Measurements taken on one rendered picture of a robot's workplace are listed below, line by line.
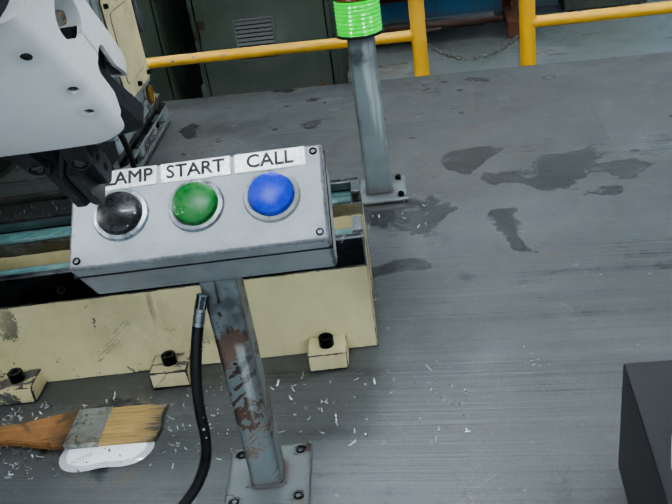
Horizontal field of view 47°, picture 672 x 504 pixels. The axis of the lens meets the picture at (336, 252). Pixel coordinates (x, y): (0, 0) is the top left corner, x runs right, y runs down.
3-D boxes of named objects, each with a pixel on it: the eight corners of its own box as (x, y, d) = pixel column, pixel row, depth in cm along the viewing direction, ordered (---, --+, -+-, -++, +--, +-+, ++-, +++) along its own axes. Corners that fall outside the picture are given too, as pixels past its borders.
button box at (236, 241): (96, 296, 54) (64, 270, 49) (99, 205, 57) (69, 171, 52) (339, 267, 53) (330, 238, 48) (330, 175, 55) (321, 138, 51)
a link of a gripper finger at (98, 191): (104, 91, 40) (146, 153, 47) (45, 99, 41) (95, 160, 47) (102, 145, 39) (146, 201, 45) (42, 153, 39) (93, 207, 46)
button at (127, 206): (104, 244, 51) (93, 234, 49) (105, 203, 52) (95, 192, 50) (148, 239, 51) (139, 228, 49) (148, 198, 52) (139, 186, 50)
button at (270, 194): (253, 226, 50) (247, 215, 49) (251, 185, 51) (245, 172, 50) (298, 220, 50) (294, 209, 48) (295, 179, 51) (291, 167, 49)
